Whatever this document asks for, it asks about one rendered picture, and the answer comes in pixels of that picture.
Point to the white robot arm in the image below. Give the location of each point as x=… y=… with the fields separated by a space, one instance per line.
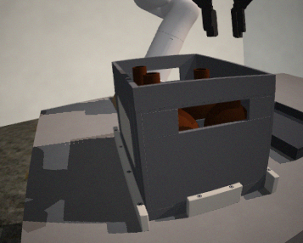
x=173 y=29

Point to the dark grey crate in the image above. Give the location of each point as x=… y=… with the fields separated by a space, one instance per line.
x=172 y=164

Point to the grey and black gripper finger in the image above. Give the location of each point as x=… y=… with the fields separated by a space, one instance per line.
x=208 y=17
x=238 y=17

